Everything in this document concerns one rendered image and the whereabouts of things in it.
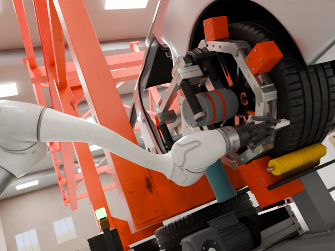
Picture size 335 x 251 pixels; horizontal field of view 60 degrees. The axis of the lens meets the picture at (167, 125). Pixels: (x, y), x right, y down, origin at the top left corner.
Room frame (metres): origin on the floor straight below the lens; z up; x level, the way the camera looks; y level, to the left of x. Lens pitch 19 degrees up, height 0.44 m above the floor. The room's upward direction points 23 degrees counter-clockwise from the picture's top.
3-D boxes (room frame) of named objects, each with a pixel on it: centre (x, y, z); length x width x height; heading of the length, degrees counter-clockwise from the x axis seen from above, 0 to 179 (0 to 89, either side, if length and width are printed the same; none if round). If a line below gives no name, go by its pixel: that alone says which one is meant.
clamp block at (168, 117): (1.28, -0.01, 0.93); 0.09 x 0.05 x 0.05; 114
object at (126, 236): (3.43, 0.75, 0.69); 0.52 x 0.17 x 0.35; 114
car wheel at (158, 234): (2.02, 0.02, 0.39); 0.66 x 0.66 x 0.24
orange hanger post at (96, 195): (3.28, 1.08, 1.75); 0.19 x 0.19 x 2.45; 24
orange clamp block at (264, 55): (0.92, -0.40, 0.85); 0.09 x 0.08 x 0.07; 24
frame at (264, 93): (1.21, -0.26, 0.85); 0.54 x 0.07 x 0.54; 24
